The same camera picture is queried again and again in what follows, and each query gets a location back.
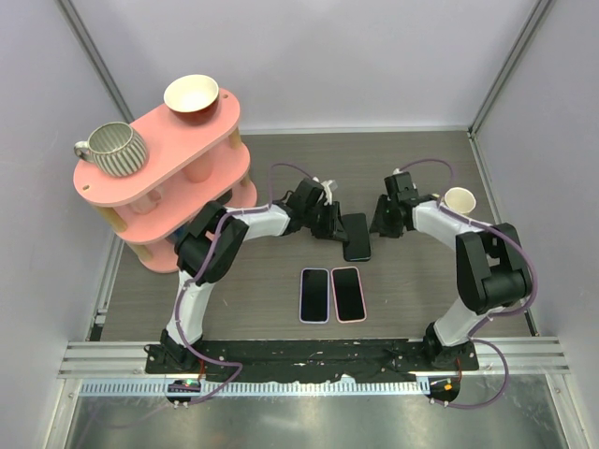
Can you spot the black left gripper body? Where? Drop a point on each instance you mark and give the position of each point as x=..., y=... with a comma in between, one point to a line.
x=316, y=219

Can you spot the lilac phone case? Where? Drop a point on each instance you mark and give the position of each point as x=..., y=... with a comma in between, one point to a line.
x=301, y=299

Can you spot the pink phone case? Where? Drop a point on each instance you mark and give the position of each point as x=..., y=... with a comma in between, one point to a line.
x=348, y=320

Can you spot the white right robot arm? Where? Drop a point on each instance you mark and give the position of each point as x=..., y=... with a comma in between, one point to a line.
x=492, y=274

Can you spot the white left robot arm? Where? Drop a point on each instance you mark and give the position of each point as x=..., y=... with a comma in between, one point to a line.
x=208, y=247

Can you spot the yellow mug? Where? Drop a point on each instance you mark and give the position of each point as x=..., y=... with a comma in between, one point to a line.
x=460, y=200

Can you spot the pink cup on shelf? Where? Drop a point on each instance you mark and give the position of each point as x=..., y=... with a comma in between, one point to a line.
x=199, y=170

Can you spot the pink three-tier shelf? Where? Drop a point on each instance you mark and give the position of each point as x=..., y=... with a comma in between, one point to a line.
x=172, y=144

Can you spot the red bowl white inside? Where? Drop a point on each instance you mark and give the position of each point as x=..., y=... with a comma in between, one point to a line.
x=193, y=98

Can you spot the clear glass cup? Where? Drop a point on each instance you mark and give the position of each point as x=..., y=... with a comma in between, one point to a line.
x=150, y=201

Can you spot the grey striped mug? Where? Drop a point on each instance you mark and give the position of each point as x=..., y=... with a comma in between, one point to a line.
x=117, y=149

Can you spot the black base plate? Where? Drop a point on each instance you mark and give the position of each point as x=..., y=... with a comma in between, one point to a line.
x=307, y=361

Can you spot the white slotted cable duct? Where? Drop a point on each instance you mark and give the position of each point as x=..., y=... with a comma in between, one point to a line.
x=187, y=387

